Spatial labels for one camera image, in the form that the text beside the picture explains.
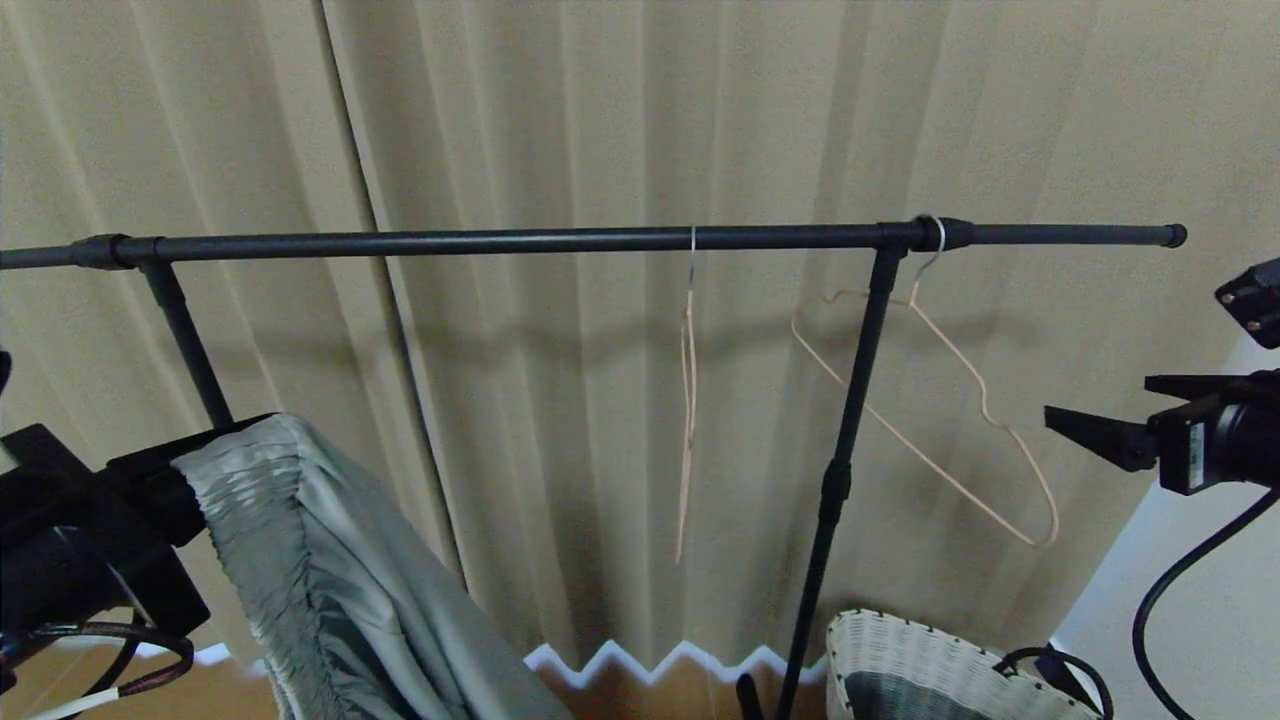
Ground white laundry basket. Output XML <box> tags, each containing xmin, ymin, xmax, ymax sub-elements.
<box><xmin>825</xmin><ymin>607</ymin><xmax>1114</xmax><ymax>720</ymax></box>

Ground pink clothes hanger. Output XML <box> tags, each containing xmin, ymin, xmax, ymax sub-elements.
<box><xmin>674</xmin><ymin>225</ymin><xmax>699</xmax><ymax>567</ymax></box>
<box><xmin>790</xmin><ymin>215</ymin><xmax>1061</xmax><ymax>549</ymax></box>

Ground pale grey shorts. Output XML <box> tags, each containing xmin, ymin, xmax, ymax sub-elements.
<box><xmin>172</xmin><ymin>412</ymin><xmax>573</xmax><ymax>720</ymax></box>

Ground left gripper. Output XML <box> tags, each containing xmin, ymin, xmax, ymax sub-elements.
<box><xmin>0</xmin><ymin>423</ymin><xmax>213</xmax><ymax>646</ymax></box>

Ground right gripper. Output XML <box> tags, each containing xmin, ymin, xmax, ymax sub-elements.
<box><xmin>1044</xmin><ymin>370</ymin><xmax>1280</xmax><ymax>498</ymax></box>

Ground black clothes rack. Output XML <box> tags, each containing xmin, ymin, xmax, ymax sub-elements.
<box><xmin>0</xmin><ymin>215</ymin><xmax>1189</xmax><ymax>720</ymax></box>

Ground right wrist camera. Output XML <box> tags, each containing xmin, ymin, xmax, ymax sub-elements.
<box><xmin>1213</xmin><ymin>256</ymin><xmax>1280</xmax><ymax>351</ymax></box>

